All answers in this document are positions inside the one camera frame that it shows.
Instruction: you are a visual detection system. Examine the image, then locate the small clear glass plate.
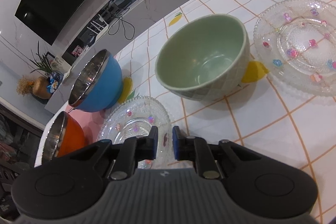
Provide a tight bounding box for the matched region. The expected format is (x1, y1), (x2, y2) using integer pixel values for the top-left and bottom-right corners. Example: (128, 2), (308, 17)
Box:
(97, 96), (173, 169)

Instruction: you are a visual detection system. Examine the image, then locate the blue steel bowl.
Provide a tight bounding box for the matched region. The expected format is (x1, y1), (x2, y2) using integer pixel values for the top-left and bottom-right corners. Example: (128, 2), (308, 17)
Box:
(68, 49), (123, 113)

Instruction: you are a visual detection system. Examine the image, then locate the large clear glass plate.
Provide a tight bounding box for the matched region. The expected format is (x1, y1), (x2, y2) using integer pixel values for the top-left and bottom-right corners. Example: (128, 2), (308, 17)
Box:
(253, 0), (335, 97)

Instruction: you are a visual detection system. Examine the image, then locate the orange steel bowl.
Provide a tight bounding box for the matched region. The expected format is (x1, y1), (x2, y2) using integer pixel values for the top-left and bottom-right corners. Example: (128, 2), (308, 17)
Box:
(42, 111), (88, 164)

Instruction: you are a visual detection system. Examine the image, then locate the green ceramic bowl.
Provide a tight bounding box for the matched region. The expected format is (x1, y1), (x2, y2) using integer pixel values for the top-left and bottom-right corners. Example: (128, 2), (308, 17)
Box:
(155, 14), (250, 101)

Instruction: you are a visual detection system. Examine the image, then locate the gold vase with dried flowers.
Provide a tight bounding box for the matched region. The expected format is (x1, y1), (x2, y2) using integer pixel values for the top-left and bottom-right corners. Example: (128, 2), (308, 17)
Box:
(17, 76), (52, 100)

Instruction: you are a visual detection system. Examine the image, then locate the white wifi router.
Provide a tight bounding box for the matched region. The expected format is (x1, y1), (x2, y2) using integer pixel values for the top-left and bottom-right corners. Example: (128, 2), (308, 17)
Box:
(87, 14), (109, 40)

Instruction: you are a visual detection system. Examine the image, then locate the green spiky potted plant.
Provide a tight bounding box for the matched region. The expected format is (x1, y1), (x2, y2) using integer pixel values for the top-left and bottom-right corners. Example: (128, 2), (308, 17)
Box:
(30, 42), (54, 75)

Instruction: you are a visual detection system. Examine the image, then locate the small glass plate on large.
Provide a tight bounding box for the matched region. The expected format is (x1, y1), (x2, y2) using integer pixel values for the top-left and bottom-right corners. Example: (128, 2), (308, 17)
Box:
(277, 19), (335, 82)

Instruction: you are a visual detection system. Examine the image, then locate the black cable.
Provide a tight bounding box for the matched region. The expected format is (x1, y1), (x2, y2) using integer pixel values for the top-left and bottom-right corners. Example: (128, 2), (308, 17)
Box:
(107, 7), (136, 41)

